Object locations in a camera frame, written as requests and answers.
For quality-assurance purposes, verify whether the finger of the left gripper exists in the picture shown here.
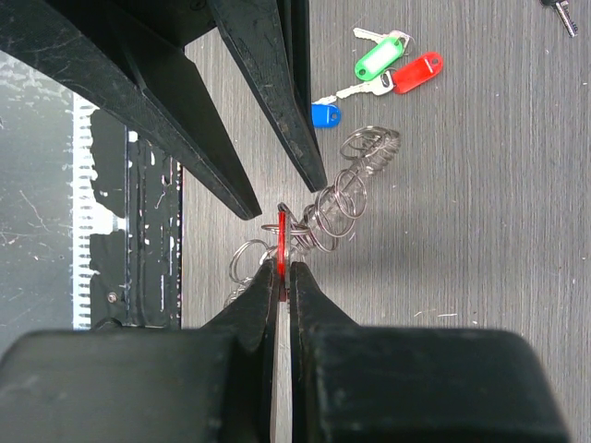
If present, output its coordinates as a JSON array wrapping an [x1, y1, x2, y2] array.
[[1, 1, 261, 220], [209, 0, 327, 193]]

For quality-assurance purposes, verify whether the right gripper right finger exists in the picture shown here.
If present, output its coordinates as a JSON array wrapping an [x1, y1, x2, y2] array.
[[289, 262, 570, 442]]

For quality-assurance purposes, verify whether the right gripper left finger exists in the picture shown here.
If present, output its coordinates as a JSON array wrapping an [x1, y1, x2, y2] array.
[[1, 261, 277, 442]]

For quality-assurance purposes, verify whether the large metal keyring strip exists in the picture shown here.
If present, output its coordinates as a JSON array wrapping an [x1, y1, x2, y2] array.
[[224, 126, 402, 305]]

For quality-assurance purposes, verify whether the red tag key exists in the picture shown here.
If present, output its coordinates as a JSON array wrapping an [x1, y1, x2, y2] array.
[[276, 203, 291, 302], [314, 52, 444, 104]]

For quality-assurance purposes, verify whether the blue tag key centre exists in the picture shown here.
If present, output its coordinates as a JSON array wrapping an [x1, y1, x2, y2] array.
[[311, 103, 341, 128]]

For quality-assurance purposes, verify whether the green tag key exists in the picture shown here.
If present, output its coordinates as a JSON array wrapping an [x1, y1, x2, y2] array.
[[353, 28, 414, 81]]

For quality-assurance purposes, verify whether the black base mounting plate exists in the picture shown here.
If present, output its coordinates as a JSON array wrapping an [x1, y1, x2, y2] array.
[[90, 110, 183, 329]]

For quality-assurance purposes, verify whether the red tag key on table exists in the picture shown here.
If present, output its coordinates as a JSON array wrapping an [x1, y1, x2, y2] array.
[[314, 52, 444, 104]]

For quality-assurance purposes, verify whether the black tag key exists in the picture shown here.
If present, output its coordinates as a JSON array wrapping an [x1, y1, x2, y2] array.
[[540, 0, 578, 38]]

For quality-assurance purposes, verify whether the perforated metal cable rail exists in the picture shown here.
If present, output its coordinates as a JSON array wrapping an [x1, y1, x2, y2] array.
[[71, 93, 96, 329]]

